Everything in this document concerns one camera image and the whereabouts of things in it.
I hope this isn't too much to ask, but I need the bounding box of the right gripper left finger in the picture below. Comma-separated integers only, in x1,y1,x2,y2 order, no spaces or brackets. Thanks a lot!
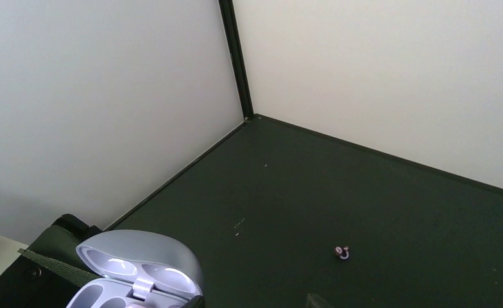
182,295,206,308

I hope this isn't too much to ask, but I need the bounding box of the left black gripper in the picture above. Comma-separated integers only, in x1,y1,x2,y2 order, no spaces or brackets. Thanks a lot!
0,214,102,307

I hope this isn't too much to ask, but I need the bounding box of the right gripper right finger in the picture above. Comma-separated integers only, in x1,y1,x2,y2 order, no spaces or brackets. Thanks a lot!
305,293,333,308

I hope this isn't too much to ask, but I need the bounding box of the lavender earbud charging case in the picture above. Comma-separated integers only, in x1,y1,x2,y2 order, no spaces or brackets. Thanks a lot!
68,230,204,307

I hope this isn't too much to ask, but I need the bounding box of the purple earbud near centre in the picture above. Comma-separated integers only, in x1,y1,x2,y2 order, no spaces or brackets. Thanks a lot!
334,246,350,260

